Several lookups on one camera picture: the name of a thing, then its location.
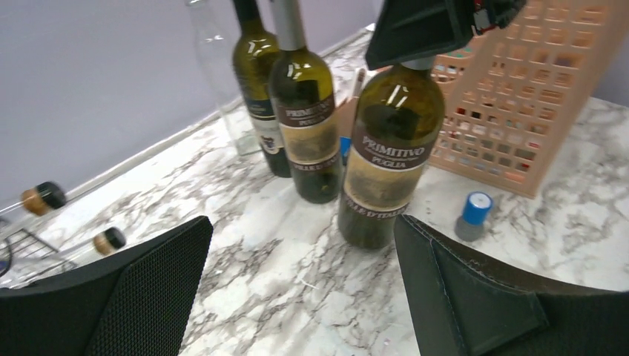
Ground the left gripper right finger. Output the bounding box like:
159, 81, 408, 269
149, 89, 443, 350
394, 215, 628, 355

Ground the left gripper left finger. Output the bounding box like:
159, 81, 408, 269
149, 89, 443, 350
1, 216, 213, 355

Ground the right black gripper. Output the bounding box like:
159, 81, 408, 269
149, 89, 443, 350
365, 0, 527, 70

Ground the wine bottle silver foil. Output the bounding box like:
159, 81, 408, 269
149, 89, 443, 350
269, 1, 342, 204
337, 56, 446, 249

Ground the dark green wine bottle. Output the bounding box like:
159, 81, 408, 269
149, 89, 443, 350
231, 0, 291, 178

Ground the clear glass bottle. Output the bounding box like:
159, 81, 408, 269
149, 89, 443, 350
184, 1, 260, 156

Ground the bottle with brown cap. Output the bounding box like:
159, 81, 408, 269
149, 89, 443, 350
1, 181, 67, 217

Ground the blue small cylinder can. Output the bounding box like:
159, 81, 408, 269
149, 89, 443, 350
454, 191, 493, 242

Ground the pink plastic organizer basket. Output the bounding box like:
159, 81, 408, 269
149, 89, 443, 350
429, 0, 628, 198

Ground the black wire wine rack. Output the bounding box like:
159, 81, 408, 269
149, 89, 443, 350
1, 228, 77, 289

